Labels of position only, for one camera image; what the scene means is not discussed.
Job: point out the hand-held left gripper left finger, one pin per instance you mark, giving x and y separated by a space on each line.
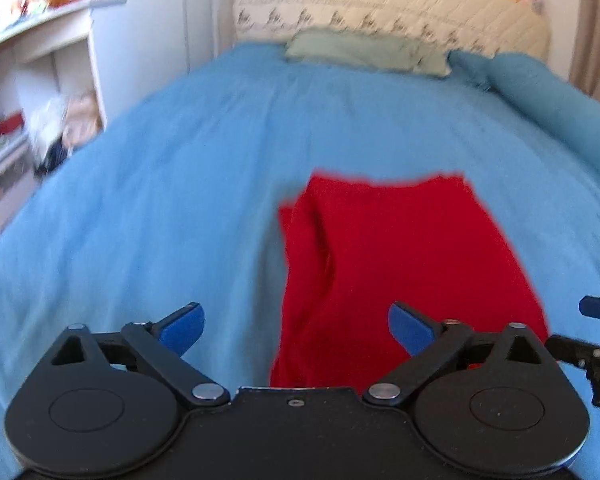
182 329

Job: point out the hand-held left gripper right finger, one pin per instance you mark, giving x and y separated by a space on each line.
409 329

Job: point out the red sweater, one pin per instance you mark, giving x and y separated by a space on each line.
405 260

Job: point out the bed with blue sheet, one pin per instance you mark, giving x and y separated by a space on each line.
180 185

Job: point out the blue folded duvet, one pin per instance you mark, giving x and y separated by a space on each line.
545 95

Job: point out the beige cloth bundle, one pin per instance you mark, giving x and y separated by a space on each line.
82 117

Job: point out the white plastic bag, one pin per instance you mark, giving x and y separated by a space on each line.
47 130

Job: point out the red box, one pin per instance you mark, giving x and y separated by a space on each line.
9 124

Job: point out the green pillow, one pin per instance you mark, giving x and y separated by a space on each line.
360 50

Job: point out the white wardrobe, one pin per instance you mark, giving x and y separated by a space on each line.
150 35

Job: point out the white shelf unit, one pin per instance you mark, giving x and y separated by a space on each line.
35 60

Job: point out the cream quilted headboard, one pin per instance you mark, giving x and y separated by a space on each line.
380 0

